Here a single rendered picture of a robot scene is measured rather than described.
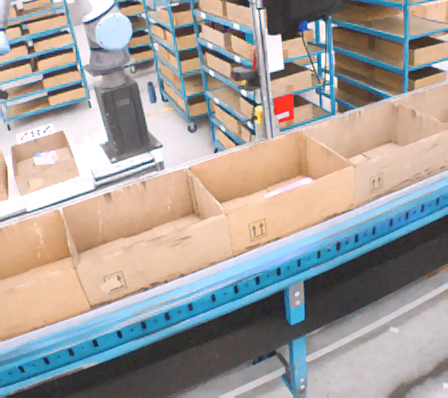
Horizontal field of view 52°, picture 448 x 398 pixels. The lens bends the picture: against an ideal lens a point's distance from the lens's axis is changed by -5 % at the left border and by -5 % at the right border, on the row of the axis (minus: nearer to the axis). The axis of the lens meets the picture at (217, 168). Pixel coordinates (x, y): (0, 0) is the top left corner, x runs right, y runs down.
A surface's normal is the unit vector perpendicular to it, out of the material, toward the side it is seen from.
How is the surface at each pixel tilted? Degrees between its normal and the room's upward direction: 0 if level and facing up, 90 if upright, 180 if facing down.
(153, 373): 0
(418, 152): 90
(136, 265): 90
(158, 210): 89
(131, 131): 90
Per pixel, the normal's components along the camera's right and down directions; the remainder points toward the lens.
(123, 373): -0.14, -0.87
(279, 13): 0.68, 0.33
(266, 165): 0.38, 0.39
